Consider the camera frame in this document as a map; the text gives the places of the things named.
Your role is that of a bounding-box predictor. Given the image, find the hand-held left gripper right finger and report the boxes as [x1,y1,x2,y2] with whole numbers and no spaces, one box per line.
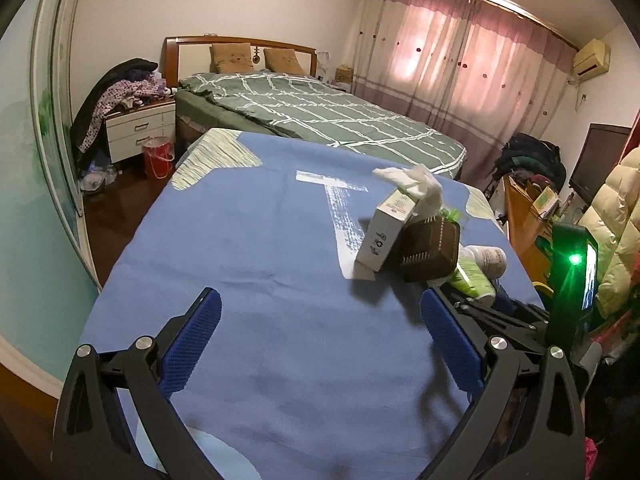
[421,287,586,480]

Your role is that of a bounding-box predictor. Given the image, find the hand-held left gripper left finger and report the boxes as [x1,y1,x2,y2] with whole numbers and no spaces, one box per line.
[52,286,223,480]

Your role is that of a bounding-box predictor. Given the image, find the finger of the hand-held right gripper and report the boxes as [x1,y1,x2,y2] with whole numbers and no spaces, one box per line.
[452,287,548,321]
[492,321,550,348]

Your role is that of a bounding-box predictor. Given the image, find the yellow rimmed dark bin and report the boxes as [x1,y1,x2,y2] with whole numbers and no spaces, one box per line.
[531,232,555,295]

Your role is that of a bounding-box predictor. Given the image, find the light green tube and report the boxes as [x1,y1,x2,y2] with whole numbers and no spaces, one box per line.
[447,257,497,303]

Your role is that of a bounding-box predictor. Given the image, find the white plastic bottle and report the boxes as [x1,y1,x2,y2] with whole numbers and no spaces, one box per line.
[462,245,508,278]

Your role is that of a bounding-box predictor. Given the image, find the small slotted plastic basket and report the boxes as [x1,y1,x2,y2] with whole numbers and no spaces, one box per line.
[398,214,462,283]

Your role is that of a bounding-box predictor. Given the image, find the white cardboard box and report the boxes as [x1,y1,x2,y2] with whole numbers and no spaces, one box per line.
[354,187,418,282]

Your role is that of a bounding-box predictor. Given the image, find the white tissue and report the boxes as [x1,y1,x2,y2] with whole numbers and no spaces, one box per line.
[372,164,444,221]

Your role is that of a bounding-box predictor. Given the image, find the cream puffer jacket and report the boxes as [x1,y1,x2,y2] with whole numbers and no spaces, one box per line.
[580,147,640,318]

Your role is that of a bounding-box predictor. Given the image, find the wooden desk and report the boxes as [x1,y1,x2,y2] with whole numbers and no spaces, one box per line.
[502,172,566,291]

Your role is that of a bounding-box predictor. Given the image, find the green desk calendar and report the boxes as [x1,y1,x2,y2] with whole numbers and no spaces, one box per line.
[531,186,560,218]

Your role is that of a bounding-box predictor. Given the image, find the black television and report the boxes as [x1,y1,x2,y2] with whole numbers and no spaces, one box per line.
[570,123,632,208]

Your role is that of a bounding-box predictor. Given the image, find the pile of dark clothes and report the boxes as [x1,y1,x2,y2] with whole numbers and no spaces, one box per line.
[492,132,566,196]

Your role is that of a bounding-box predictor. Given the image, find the red plastic bucket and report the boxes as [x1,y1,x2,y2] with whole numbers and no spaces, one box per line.
[141,136,176,179]

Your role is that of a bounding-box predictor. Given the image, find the crumpled plastic bags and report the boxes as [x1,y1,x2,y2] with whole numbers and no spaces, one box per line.
[80,162,121,196]

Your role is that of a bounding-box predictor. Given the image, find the white wooden nightstand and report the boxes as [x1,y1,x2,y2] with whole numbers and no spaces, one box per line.
[103,100,177,163]

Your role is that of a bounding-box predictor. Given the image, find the frosted glass wardrobe door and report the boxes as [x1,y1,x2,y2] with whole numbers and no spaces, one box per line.
[0,0,106,396]

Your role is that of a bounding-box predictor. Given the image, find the cream air conditioner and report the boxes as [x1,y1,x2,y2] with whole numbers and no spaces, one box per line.
[572,39,612,78]

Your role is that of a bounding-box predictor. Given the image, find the pink and cream curtain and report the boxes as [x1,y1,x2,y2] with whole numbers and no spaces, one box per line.
[350,0,581,171]

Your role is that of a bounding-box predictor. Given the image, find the green checked duvet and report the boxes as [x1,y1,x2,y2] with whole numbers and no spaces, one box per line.
[177,72,468,173]

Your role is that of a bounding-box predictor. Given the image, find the floral patterned garment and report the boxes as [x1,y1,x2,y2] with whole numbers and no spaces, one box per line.
[80,77,173,153]

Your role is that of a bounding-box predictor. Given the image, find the pile of clothes on nightstand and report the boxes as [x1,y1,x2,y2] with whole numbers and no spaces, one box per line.
[70,58,160,171]

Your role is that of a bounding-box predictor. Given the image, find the wooden bed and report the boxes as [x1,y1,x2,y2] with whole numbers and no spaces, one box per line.
[161,36,468,181]

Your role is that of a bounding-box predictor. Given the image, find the brown bear face pillow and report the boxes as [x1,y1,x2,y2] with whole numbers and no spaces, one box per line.
[263,48,304,73]
[210,43,252,73]

